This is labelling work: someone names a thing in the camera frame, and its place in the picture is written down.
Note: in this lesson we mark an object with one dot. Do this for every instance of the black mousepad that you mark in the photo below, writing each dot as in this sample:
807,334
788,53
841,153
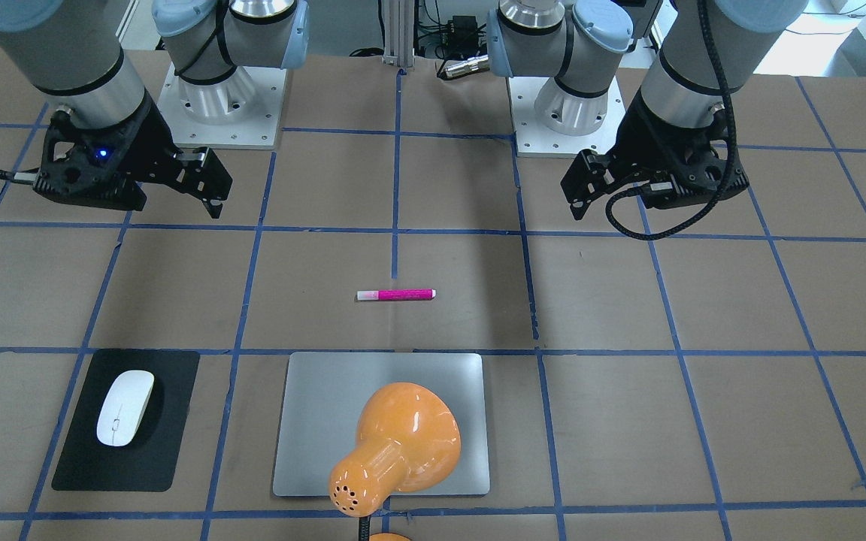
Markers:
149,462

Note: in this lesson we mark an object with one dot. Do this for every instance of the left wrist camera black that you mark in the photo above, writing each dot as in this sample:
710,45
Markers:
689,170

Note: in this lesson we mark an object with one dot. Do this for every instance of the orange desk lamp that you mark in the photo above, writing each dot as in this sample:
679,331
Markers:
407,440

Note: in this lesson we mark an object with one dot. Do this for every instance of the white computer mouse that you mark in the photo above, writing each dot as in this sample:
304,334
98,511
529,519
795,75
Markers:
123,408

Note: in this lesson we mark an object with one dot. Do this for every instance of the pink marker pen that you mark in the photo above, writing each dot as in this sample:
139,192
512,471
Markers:
396,295

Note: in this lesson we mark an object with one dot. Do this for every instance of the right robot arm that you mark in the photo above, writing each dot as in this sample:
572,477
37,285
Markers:
68,52

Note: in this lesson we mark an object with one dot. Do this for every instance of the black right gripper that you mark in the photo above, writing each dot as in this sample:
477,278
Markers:
146,144

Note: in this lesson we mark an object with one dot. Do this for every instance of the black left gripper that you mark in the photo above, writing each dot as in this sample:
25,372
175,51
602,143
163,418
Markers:
644,138

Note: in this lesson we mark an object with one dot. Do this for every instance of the silver flashlight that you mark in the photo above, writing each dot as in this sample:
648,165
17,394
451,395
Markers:
464,68

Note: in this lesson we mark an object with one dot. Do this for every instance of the silver laptop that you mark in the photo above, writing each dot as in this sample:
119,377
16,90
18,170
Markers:
325,393

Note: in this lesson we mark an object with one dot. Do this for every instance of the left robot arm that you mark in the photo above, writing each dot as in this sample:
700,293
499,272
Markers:
708,55

